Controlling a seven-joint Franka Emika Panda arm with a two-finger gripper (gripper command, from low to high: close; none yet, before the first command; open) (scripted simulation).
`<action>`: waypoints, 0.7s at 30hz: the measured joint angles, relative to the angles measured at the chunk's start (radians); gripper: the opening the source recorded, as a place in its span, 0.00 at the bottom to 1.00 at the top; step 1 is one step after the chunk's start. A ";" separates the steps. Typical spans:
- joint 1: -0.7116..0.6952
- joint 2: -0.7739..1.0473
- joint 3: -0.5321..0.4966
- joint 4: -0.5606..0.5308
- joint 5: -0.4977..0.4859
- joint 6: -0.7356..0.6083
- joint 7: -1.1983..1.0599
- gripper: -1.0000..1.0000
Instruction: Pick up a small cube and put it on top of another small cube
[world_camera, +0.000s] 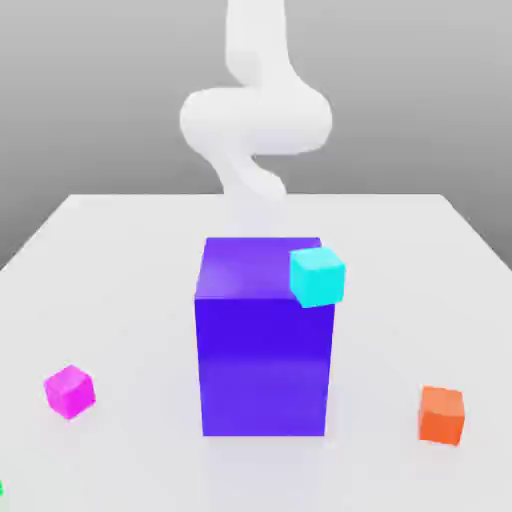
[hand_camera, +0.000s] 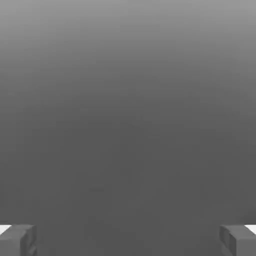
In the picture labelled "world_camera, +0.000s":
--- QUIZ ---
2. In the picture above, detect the small cyan cube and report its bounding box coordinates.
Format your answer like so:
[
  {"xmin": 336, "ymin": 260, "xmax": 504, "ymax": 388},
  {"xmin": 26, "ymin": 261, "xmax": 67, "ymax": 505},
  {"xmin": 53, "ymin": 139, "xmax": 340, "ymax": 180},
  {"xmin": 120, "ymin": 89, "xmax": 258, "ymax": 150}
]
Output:
[{"xmin": 288, "ymin": 246, "xmax": 347, "ymax": 310}]

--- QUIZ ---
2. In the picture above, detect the small magenta cube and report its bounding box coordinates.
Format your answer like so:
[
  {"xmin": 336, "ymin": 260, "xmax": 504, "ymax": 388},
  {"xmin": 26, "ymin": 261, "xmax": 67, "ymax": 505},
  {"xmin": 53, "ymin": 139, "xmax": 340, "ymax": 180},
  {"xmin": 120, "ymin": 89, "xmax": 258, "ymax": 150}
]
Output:
[{"xmin": 42, "ymin": 363, "xmax": 97, "ymax": 421}]

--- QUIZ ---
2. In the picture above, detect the small orange cube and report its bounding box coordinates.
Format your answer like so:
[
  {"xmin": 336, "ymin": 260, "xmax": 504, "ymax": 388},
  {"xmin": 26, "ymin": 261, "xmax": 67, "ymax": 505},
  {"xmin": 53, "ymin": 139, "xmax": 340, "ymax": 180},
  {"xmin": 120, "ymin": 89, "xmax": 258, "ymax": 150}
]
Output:
[{"xmin": 417, "ymin": 384, "xmax": 466, "ymax": 448}]

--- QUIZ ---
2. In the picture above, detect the large purple box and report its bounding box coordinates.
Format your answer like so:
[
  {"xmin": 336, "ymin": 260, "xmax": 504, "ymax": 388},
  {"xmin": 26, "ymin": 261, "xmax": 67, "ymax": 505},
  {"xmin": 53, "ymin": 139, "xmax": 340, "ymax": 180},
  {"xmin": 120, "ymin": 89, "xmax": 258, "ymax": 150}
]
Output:
[{"xmin": 193, "ymin": 236, "xmax": 336, "ymax": 438}]

